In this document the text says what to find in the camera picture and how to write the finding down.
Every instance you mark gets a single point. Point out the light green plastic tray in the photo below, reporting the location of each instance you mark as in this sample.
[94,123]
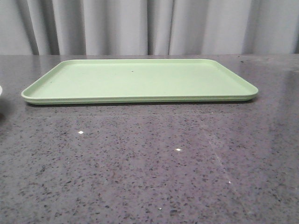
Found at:
[103,81]

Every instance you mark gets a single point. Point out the grey pleated curtain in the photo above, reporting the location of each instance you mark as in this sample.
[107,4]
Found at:
[148,27]

